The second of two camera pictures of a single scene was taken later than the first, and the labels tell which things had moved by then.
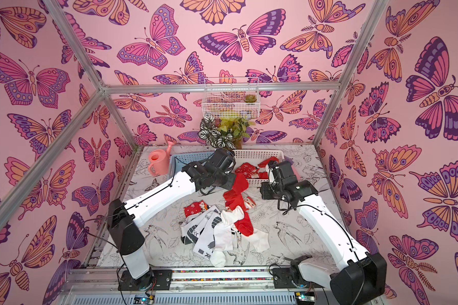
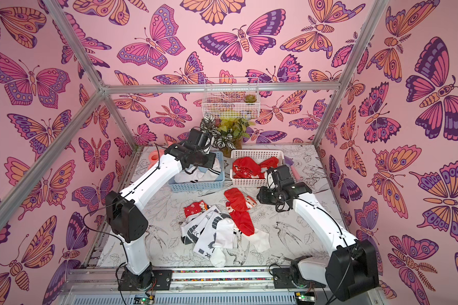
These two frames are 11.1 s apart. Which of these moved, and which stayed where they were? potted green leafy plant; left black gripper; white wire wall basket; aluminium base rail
Moved: left black gripper
Stayed: white wire wall basket; potted green leafy plant; aluminium base rail
